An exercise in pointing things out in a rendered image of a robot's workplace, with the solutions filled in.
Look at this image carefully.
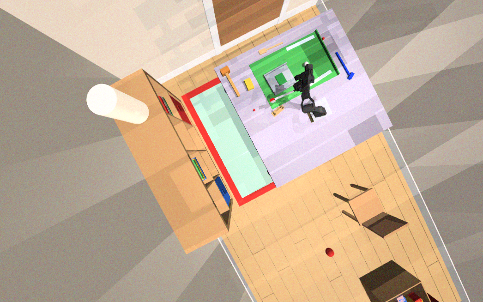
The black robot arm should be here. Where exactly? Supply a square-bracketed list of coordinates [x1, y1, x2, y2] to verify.
[293, 64, 327, 117]

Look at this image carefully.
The green flat mat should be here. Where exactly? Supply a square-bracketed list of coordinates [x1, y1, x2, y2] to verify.
[249, 32, 337, 109]

